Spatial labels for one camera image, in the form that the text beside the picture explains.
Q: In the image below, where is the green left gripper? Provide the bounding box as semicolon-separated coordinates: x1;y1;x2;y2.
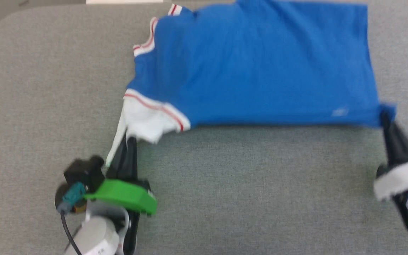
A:
83;137;158;216

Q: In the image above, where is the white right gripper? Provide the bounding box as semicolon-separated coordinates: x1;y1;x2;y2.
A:
373;114;408;203

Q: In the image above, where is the blue garment white red trim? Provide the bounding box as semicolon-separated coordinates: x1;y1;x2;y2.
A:
106;0;397;167

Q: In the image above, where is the grey fabric sofa cushion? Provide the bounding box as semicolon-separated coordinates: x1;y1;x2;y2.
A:
0;0;408;255

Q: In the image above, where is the white rectangular block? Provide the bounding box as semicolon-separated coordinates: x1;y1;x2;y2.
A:
85;0;164;4

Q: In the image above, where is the teal cable connector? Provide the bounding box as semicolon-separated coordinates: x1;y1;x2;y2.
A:
57;182;86;214

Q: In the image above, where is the thin black cable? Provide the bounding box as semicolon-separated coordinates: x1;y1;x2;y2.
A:
61;211;82;255

